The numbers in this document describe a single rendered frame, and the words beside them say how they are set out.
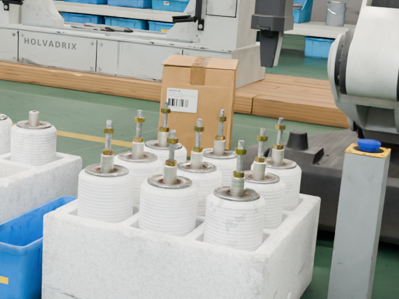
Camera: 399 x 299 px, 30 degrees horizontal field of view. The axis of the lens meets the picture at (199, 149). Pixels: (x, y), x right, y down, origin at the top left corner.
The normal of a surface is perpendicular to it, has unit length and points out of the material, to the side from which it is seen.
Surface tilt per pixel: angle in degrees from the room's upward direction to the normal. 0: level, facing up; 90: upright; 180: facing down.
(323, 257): 0
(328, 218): 90
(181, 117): 89
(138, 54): 90
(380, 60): 78
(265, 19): 89
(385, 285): 0
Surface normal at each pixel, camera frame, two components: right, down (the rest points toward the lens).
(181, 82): -0.11, 0.22
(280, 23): 0.47, 0.22
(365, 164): -0.36, 0.19
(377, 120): -0.34, -0.09
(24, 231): 0.93, 0.11
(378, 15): -0.27, -0.39
